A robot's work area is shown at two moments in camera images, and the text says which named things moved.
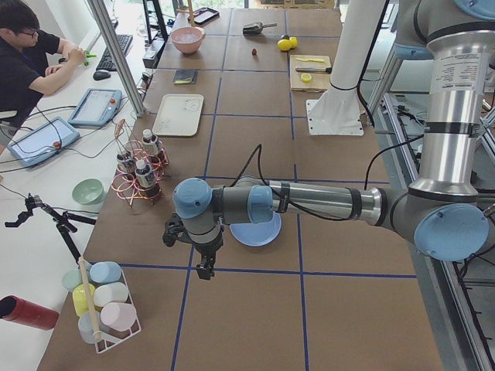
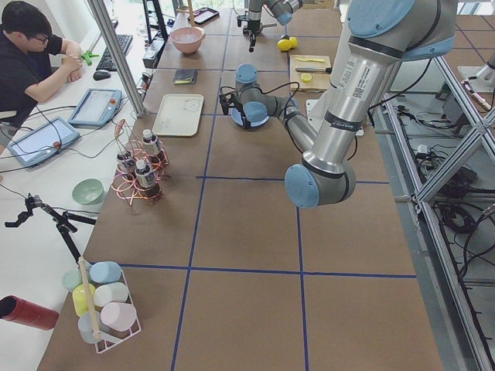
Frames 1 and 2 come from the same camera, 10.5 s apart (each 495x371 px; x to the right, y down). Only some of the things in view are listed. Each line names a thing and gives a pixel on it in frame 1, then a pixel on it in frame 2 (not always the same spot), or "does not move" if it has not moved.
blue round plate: (258, 233) → (257, 113)
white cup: (111, 292) does not move
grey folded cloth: (185, 76) does not move
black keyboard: (106, 62) does not move
